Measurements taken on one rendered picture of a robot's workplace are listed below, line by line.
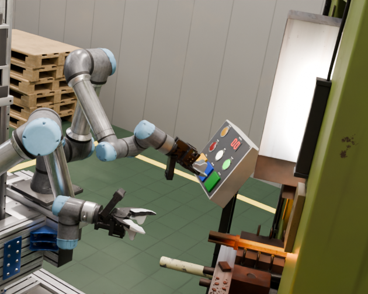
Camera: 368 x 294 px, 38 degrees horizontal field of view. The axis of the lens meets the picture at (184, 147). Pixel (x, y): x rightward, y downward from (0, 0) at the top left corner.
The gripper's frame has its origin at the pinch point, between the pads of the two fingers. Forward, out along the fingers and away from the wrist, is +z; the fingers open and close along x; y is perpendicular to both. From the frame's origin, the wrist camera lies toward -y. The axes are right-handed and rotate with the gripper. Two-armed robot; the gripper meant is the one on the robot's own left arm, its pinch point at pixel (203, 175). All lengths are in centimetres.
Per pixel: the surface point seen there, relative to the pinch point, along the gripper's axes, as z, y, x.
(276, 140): -20, 33, -60
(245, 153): 5.2, 18.4, -6.4
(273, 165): -13, 26, -56
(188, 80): 80, 10, 296
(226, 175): 5.2, 6.6, -6.0
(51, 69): -25, -62, 333
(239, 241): 0.8, -2.4, -47.7
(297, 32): -37, 59, -60
